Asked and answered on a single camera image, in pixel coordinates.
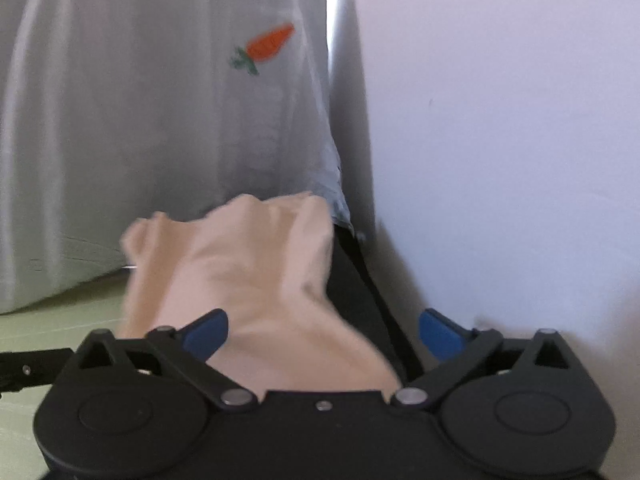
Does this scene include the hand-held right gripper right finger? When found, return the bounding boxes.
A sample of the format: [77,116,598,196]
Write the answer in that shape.
[390,308,586,411]

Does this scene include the peach long-sleeve shirt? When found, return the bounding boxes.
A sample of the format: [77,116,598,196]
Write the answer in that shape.
[119,191,403,403]

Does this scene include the black trousers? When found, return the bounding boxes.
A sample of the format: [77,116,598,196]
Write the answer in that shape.
[325,222,426,390]

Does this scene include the green grid mat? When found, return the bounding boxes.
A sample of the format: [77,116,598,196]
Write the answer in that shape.
[0,269,143,480]

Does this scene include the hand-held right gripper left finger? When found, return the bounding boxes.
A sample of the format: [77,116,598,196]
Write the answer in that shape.
[75,309,258,413]

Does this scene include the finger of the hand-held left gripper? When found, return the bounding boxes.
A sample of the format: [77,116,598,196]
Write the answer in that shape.
[0,347,77,393]

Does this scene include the white embroidered sheet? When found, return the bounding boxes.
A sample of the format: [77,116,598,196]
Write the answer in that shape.
[0,0,352,317]

